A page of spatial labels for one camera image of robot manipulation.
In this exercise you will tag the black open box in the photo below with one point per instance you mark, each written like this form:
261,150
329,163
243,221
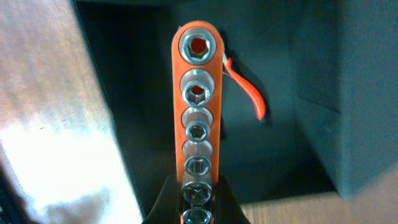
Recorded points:
326,69

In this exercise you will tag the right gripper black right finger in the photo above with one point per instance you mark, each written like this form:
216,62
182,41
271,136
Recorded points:
227,208

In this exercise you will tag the orange socket rail with sockets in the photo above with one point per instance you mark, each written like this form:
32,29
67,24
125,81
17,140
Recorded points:
197,78

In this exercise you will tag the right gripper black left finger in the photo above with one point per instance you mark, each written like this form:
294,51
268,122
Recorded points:
166,209

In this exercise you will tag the red handled side cutters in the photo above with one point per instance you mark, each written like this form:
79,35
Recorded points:
253,93

